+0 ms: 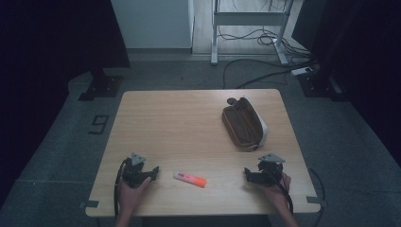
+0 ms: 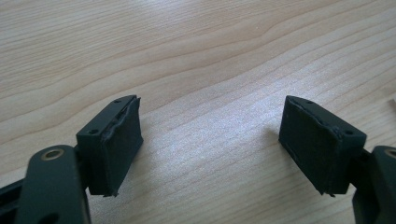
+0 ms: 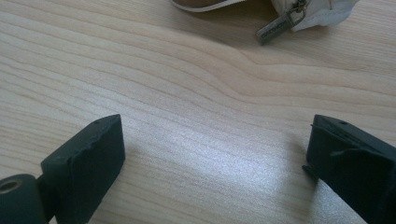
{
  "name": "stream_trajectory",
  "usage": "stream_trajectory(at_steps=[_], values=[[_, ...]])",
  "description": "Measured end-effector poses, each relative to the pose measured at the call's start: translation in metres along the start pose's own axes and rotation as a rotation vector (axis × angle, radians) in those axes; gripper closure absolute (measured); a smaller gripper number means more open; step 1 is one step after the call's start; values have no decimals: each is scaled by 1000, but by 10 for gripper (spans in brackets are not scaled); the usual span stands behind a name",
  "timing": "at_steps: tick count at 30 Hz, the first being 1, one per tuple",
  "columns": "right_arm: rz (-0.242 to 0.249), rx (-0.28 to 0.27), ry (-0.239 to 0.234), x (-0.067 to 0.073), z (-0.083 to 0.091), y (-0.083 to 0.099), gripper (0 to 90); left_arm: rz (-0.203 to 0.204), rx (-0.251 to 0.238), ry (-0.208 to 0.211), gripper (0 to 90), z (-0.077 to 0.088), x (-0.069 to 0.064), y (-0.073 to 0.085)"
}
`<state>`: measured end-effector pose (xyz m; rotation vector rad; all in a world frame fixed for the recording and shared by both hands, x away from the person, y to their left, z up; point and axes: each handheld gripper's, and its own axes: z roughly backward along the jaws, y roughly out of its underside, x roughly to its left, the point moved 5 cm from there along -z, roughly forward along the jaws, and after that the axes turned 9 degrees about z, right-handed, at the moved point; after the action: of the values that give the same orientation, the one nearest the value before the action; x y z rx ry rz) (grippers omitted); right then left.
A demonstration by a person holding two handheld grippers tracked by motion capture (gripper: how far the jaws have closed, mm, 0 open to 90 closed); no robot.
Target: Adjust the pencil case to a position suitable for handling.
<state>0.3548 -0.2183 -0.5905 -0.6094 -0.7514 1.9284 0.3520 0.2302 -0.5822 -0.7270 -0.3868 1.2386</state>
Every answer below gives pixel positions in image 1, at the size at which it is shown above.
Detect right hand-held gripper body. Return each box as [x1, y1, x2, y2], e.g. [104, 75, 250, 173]
[254, 152, 287, 187]

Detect person's right hand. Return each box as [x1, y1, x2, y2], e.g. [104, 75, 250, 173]
[252, 172, 292, 213]

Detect black floor cables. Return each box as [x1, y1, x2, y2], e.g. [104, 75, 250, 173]
[217, 26, 320, 90]

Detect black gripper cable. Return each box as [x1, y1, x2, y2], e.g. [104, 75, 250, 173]
[263, 168, 295, 216]
[113, 158, 131, 219]

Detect black curtain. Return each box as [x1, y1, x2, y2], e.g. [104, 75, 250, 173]
[0, 0, 131, 209]
[290, 0, 401, 160]

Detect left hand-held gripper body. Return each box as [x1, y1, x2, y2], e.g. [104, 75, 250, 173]
[120, 151, 149, 189]

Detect orange highlighter pen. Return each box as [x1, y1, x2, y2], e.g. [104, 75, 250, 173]
[173, 170, 208, 189]

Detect white cabinet panel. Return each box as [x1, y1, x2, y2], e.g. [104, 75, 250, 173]
[110, 0, 196, 50]

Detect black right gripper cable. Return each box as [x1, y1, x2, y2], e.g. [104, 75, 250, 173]
[263, 168, 295, 216]

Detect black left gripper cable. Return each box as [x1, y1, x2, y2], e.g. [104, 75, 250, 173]
[113, 158, 131, 219]

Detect thin black hanging cable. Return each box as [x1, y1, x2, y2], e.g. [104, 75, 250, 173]
[309, 166, 328, 227]

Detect brown pencil case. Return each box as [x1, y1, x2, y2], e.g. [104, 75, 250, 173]
[220, 96, 270, 153]

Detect person's left hand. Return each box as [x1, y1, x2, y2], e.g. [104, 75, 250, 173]
[117, 176, 152, 217]

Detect white desk frame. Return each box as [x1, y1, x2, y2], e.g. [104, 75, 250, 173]
[210, 0, 290, 66]

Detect white power strip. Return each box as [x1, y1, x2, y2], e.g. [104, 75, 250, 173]
[289, 66, 315, 78]

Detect black stand base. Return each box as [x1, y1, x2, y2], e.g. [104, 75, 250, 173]
[78, 67, 125, 102]
[297, 70, 349, 102]

